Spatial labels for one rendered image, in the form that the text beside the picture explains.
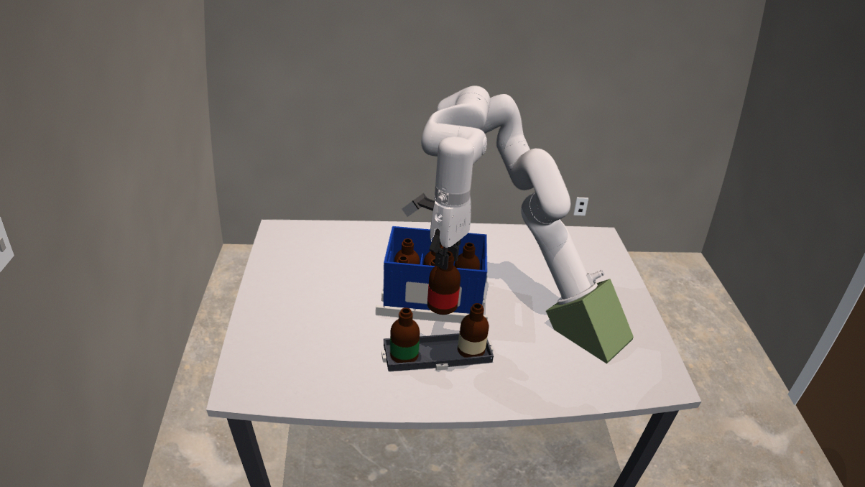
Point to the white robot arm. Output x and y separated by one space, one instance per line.
469 117

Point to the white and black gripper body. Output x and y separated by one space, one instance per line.
453 221

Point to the brown bottle with green label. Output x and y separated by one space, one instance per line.
404 338

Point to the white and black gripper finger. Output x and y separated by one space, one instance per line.
455 249
441 255

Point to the blue crate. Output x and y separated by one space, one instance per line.
406 285

